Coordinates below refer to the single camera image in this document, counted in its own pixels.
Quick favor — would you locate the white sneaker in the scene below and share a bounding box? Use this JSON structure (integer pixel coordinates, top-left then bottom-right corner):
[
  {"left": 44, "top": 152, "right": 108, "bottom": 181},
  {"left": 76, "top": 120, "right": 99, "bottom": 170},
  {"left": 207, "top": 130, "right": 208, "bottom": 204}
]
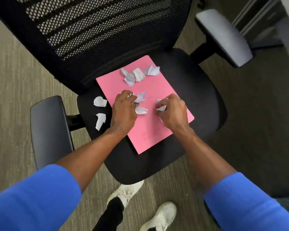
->
[
  {"left": 107, "top": 180, "right": 145, "bottom": 210},
  {"left": 139, "top": 201, "right": 177, "bottom": 231}
]

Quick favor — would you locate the pink paper folder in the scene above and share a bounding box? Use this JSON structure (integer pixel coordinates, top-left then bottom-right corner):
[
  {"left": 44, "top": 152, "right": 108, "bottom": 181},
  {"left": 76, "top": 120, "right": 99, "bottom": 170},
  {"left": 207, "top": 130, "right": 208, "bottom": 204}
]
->
[{"left": 96, "top": 55, "right": 195, "bottom": 155}]

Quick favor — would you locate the blue left sleeve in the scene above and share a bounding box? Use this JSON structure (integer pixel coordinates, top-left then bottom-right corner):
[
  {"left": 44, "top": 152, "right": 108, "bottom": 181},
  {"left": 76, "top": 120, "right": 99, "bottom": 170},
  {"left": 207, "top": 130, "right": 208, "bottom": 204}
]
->
[{"left": 0, "top": 164, "right": 82, "bottom": 231}]

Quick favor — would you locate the grey metal furniture frame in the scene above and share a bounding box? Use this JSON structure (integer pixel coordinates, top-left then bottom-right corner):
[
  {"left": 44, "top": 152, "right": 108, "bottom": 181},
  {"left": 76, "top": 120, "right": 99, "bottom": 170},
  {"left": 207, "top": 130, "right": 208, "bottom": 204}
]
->
[{"left": 231, "top": 0, "right": 287, "bottom": 50}]

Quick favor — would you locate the blue right sleeve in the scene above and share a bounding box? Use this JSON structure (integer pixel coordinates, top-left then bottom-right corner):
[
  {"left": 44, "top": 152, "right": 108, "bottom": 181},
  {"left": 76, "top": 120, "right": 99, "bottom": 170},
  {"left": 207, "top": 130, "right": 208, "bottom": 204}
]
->
[{"left": 203, "top": 172, "right": 289, "bottom": 231}]

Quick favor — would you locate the person's left forearm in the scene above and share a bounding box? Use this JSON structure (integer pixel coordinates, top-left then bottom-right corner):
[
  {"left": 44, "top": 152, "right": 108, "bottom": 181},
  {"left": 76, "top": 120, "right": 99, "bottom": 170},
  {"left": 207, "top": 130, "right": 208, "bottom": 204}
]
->
[{"left": 55, "top": 127, "right": 128, "bottom": 194}]

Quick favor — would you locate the person's left hand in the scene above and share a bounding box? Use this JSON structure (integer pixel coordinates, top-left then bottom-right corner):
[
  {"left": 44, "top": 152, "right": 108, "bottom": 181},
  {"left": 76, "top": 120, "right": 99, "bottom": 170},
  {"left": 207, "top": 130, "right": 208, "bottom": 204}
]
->
[{"left": 110, "top": 90, "right": 140, "bottom": 138}]

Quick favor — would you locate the black chair armrest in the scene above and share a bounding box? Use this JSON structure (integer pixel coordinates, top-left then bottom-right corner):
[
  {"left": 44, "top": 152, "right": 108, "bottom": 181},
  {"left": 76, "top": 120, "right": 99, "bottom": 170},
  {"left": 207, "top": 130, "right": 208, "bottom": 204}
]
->
[
  {"left": 190, "top": 9, "right": 254, "bottom": 68},
  {"left": 30, "top": 96, "right": 86, "bottom": 171}
]

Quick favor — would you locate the person's right forearm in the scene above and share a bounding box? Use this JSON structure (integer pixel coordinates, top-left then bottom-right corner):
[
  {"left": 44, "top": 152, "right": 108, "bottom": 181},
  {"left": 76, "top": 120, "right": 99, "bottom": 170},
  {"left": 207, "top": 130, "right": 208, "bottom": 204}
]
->
[{"left": 172, "top": 126, "right": 237, "bottom": 191}]

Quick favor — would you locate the black mesh chair backrest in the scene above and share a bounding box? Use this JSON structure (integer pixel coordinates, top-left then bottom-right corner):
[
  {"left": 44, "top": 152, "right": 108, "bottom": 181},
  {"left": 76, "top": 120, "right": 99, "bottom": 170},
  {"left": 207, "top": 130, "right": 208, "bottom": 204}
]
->
[{"left": 0, "top": 0, "right": 193, "bottom": 94}]

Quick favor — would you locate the black padded chair seat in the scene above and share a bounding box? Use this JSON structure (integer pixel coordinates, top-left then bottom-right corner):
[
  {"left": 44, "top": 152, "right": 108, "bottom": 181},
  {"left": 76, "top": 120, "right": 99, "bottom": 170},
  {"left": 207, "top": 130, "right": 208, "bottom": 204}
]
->
[{"left": 77, "top": 48, "right": 228, "bottom": 185}]

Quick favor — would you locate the person's right hand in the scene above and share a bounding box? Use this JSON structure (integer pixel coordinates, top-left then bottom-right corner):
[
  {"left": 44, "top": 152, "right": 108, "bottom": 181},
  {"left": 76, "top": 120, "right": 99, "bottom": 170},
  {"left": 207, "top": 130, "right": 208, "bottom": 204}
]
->
[{"left": 155, "top": 93, "right": 191, "bottom": 135}]

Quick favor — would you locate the black trouser leg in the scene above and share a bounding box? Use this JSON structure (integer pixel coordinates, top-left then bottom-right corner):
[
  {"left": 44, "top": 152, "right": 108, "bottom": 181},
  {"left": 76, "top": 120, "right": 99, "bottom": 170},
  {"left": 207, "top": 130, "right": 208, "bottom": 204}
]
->
[{"left": 93, "top": 197, "right": 125, "bottom": 231}]

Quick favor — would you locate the blue sleeve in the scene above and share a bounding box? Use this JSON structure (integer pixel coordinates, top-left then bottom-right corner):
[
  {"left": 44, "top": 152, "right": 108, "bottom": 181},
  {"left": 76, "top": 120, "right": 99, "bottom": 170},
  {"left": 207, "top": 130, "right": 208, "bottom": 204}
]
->
[
  {"left": 0, "top": 164, "right": 82, "bottom": 231},
  {"left": 203, "top": 172, "right": 289, "bottom": 231}
]

